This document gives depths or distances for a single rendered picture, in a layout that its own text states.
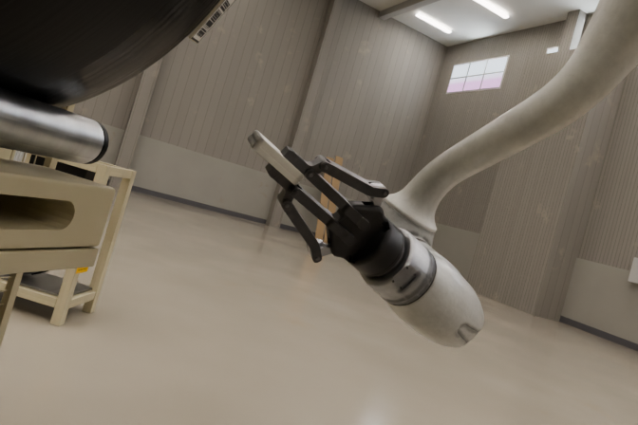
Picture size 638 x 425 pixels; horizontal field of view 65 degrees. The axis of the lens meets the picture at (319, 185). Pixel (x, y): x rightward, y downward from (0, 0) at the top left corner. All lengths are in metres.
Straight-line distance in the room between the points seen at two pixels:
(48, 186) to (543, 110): 0.58
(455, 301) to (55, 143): 0.51
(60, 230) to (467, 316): 0.51
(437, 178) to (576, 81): 0.24
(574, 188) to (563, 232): 0.89
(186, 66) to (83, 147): 12.23
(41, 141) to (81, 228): 0.08
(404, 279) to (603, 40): 0.38
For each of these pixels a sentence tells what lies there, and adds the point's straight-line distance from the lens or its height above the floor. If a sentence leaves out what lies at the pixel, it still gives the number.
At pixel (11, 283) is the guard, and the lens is 1.26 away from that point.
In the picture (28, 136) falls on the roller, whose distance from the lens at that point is 0.46.
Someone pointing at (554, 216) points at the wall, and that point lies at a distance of 10.70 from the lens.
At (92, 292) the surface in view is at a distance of 2.96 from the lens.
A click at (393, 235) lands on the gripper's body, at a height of 0.89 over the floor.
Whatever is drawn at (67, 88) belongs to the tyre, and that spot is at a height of 0.94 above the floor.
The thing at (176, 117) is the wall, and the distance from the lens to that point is 12.58.
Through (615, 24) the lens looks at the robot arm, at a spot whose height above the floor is 1.21.
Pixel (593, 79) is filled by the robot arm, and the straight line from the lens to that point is 0.72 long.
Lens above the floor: 0.90
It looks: 2 degrees up
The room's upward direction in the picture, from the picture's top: 16 degrees clockwise
